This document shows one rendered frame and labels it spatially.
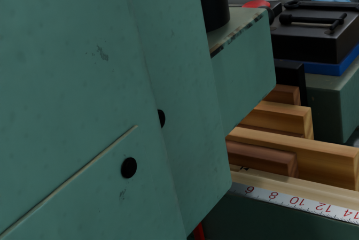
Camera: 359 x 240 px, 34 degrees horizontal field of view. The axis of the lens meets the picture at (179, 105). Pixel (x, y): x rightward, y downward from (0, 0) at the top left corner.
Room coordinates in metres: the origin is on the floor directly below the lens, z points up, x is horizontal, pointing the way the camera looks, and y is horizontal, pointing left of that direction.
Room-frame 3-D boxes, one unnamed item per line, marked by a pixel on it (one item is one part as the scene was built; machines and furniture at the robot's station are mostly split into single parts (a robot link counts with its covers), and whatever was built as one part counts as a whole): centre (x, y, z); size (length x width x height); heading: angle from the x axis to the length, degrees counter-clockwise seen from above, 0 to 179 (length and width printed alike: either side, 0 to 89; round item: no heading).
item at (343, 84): (0.58, -0.14, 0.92); 0.15 x 0.13 x 0.09; 50
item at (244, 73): (0.41, -0.01, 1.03); 0.14 x 0.07 x 0.09; 140
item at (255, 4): (0.59, -0.10, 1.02); 0.03 x 0.03 x 0.01
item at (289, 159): (0.47, 0.00, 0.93); 0.22 x 0.02 x 0.05; 50
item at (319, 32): (0.59, -0.14, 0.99); 0.13 x 0.11 x 0.06; 50
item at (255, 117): (0.51, -0.04, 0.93); 0.18 x 0.02 x 0.07; 50
